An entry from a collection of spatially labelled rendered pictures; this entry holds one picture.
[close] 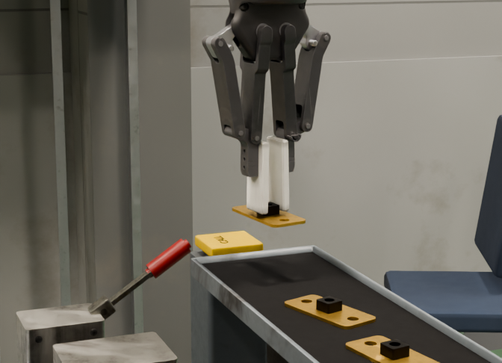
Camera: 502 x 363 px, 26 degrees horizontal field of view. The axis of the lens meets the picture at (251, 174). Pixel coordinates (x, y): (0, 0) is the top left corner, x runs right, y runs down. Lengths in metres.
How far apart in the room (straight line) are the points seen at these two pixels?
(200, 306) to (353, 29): 2.56
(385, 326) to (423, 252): 3.01
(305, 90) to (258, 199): 0.11
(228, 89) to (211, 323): 0.29
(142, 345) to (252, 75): 0.27
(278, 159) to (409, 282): 2.37
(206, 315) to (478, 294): 2.19
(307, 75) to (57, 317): 0.42
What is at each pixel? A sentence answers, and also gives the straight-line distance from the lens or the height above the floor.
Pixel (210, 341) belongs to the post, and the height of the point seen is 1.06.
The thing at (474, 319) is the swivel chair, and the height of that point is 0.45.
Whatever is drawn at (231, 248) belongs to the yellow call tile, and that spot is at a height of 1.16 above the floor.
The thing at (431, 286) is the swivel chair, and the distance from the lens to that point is 3.37.
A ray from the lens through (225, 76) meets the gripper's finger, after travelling 1.00.
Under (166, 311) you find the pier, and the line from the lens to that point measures 3.33.
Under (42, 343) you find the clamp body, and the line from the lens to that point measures 1.25.
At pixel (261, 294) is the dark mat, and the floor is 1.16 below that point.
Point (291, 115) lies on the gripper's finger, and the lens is 1.04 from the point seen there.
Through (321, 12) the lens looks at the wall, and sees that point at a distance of 3.63.
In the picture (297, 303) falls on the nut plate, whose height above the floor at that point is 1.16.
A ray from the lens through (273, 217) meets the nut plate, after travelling 1.05.
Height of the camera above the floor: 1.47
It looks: 12 degrees down
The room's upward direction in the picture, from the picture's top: straight up
